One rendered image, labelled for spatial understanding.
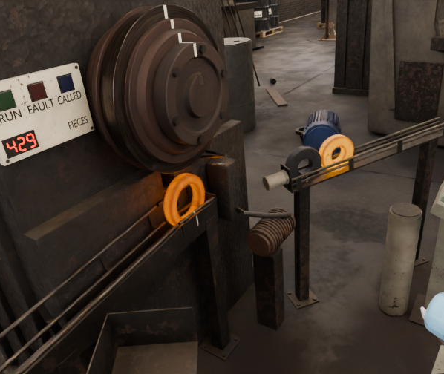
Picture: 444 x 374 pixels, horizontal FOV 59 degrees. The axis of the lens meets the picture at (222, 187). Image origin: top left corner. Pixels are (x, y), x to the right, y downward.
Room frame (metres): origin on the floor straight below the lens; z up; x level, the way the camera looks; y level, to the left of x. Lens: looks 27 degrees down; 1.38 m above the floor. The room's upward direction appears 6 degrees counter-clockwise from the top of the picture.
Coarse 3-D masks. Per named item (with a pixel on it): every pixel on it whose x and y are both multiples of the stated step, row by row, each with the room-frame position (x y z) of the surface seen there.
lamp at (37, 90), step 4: (36, 84) 0.95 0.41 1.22; (40, 84) 0.96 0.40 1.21; (32, 88) 0.94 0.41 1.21; (36, 88) 0.95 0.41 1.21; (40, 88) 0.96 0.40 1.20; (44, 88) 0.96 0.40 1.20; (32, 92) 0.94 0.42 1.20; (36, 92) 0.95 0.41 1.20; (40, 92) 0.95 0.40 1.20; (44, 92) 0.96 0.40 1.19; (32, 96) 0.94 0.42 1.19; (36, 96) 0.94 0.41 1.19; (40, 96) 0.95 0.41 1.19; (44, 96) 0.96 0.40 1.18
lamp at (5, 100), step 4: (4, 92) 0.89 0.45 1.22; (8, 92) 0.90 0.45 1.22; (0, 96) 0.88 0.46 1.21; (4, 96) 0.89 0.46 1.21; (8, 96) 0.89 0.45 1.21; (12, 96) 0.90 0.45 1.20; (0, 100) 0.88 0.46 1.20; (4, 100) 0.89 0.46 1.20; (8, 100) 0.89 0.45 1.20; (12, 100) 0.90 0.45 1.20; (0, 104) 0.88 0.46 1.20; (4, 104) 0.88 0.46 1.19; (8, 104) 0.89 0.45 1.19; (12, 104) 0.90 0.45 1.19; (0, 108) 0.87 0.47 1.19; (4, 108) 0.88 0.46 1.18
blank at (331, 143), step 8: (336, 136) 1.48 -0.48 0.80; (344, 136) 1.49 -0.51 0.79; (328, 144) 1.46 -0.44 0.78; (336, 144) 1.47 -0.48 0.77; (344, 144) 1.48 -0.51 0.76; (352, 144) 1.49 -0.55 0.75; (320, 152) 1.47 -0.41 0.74; (328, 152) 1.46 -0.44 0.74; (344, 152) 1.49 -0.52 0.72; (352, 152) 1.49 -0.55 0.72; (328, 160) 1.46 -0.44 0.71; (336, 160) 1.48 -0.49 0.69; (328, 168) 1.46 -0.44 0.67
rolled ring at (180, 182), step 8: (184, 176) 1.16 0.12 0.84; (192, 176) 1.18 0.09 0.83; (176, 184) 1.13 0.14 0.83; (184, 184) 1.15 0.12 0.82; (192, 184) 1.19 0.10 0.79; (200, 184) 1.21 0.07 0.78; (168, 192) 1.11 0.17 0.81; (176, 192) 1.11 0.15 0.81; (192, 192) 1.22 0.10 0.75; (200, 192) 1.21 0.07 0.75; (168, 200) 1.10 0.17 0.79; (176, 200) 1.11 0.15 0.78; (192, 200) 1.21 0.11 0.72; (200, 200) 1.20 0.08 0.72; (168, 208) 1.09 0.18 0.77; (176, 208) 1.10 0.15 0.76; (192, 208) 1.19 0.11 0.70; (168, 216) 1.09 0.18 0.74; (176, 216) 1.10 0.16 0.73; (184, 216) 1.16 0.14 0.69; (192, 216) 1.16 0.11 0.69
